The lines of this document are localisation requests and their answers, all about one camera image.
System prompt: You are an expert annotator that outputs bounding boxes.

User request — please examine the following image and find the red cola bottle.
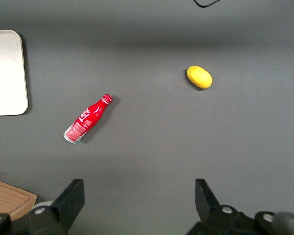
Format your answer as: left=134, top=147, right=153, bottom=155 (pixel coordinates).
left=63, top=93, right=114, bottom=145

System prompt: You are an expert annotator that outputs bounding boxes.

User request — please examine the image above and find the beige plastic tray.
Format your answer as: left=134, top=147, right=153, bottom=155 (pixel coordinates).
left=0, top=29, right=29, bottom=117

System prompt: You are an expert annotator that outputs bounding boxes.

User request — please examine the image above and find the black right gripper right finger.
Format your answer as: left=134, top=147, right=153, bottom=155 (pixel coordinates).
left=185, top=178, right=257, bottom=235

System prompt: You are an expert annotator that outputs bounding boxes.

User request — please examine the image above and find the yellow lemon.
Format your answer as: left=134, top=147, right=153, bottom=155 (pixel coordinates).
left=186, top=65, right=213, bottom=90

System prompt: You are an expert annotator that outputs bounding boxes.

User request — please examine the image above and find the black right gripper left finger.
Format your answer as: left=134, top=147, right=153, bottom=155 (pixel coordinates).
left=25, top=178, right=86, bottom=235

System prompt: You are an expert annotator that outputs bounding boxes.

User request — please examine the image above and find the black table edge cable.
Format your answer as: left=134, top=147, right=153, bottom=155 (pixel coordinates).
left=192, top=0, right=221, bottom=8

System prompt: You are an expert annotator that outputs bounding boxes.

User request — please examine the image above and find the wooden drawer cabinet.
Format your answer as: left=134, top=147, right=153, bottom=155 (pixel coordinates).
left=0, top=176, right=38, bottom=221

